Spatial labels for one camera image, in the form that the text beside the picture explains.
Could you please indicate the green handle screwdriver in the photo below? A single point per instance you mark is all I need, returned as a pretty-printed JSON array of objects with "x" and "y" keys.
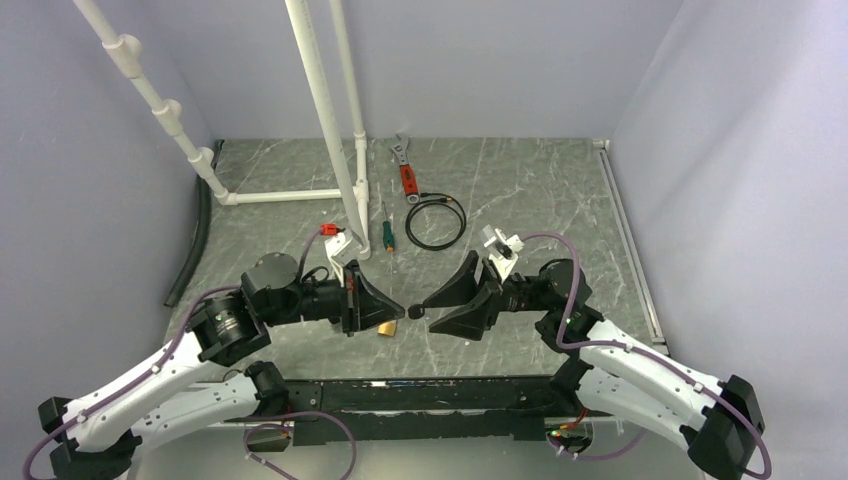
[{"x": 388, "y": 238}]

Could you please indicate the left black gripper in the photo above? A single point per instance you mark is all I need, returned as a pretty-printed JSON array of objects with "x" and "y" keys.
[{"x": 362, "y": 305}]

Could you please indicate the black foam tube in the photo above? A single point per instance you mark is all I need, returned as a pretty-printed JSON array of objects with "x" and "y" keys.
[{"x": 198, "y": 245}]

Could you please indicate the small brass padlock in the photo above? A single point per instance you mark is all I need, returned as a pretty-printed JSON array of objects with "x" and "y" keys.
[{"x": 388, "y": 329}]

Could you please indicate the white pvc pipe frame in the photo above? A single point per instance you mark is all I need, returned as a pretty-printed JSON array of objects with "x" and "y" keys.
[{"x": 124, "y": 50}]

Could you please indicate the red handle adjustable wrench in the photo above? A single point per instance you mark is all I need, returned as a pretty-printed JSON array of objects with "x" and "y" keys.
[{"x": 408, "y": 180}]

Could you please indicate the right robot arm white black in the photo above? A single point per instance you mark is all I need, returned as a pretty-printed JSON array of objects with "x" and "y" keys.
[{"x": 718, "y": 423}]

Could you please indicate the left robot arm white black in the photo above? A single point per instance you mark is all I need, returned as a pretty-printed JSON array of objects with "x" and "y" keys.
[{"x": 99, "y": 435}]

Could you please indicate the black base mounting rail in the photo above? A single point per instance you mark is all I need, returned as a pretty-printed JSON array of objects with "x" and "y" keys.
[{"x": 321, "y": 411}]

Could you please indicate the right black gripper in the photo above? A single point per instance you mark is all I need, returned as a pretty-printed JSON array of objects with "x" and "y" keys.
[{"x": 463, "y": 290}]

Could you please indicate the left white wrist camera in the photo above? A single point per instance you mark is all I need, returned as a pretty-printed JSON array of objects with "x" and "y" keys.
[{"x": 342, "y": 248}]

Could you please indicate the aluminium rail right edge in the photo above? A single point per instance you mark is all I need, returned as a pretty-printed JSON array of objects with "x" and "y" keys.
[{"x": 649, "y": 312}]

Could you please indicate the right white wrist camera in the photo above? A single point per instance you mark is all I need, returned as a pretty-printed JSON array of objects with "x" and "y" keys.
[{"x": 502, "y": 249}]

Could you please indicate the black head key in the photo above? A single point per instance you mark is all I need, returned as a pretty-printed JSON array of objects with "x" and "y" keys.
[{"x": 416, "y": 311}]

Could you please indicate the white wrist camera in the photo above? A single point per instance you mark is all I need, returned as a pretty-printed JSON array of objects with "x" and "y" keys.
[
  {"x": 502, "y": 249},
  {"x": 342, "y": 248}
]

